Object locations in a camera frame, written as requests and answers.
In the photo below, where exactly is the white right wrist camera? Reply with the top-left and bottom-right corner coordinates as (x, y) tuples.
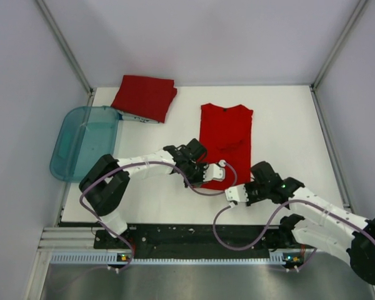
(224, 184), (249, 208)

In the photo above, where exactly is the dark red folded t-shirt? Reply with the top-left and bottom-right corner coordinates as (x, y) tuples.
(111, 75), (178, 123)

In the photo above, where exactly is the left aluminium corner post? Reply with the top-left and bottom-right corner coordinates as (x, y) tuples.
(34, 0), (94, 94)

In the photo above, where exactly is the translucent blue plastic bin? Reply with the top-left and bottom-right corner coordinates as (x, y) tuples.
(49, 106), (119, 183)

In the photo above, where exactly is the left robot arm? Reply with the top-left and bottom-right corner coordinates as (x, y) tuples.
(79, 139), (214, 248)

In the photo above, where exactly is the bright red t-shirt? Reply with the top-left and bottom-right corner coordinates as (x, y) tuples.
(199, 103), (254, 191)

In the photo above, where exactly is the aluminium corner post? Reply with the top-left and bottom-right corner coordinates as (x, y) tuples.
(34, 0), (94, 94)
(309, 0), (371, 91)

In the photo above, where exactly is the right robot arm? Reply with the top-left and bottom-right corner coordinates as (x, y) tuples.
(244, 161), (375, 286)

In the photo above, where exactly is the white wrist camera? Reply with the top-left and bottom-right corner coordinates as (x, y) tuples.
(224, 184), (249, 208)
(203, 160), (226, 183)

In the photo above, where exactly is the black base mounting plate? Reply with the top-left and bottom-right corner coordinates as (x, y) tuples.
(93, 224), (300, 259)

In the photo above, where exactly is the grey slotted cable duct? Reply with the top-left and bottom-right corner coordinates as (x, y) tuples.
(50, 252), (302, 265)

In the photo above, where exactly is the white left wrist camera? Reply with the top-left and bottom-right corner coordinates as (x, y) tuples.
(203, 160), (226, 183)

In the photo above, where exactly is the white blue folded t-shirt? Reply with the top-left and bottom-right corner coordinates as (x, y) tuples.
(118, 111), (159, 124)

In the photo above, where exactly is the right aluminium corner post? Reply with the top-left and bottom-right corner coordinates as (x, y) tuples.
(309, 0), (371, 91)

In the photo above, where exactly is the aluminium frame rail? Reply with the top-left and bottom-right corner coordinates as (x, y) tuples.
(37, 227), (375, 251)

